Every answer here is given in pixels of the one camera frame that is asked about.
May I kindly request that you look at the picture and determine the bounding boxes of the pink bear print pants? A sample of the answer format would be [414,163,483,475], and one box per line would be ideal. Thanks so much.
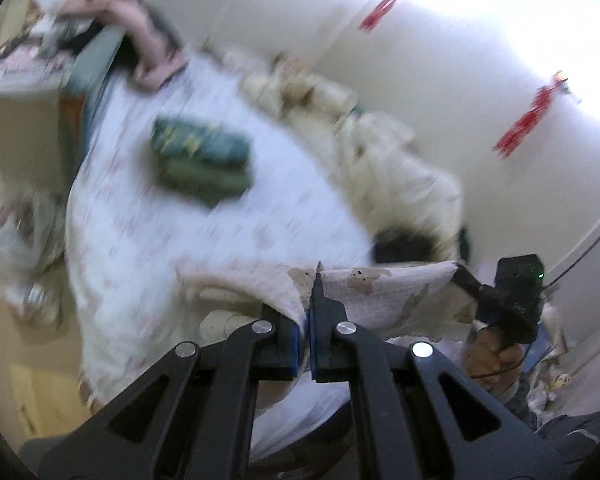
[178,262,477,344]

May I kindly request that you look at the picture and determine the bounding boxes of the right forearm grey sleeve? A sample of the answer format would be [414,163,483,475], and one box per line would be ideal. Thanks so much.
[499,378,600,476]

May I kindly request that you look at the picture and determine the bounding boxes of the right hand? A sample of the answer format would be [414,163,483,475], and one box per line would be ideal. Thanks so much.
[463,327,526,396]

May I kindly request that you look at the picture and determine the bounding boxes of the cream rumpled duvet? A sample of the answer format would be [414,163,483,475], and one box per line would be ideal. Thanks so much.
[216,48,465,260]

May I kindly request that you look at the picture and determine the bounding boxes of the white floral bed sheet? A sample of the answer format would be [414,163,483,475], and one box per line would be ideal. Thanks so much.
[64,54,382,461]

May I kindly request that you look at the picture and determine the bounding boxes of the folded green clothes stack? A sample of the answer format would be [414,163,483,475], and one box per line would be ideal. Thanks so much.
[150,116,252,208]

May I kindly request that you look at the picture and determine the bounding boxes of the red wall decoration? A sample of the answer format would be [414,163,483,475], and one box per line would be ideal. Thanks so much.
[492,70,570,158]

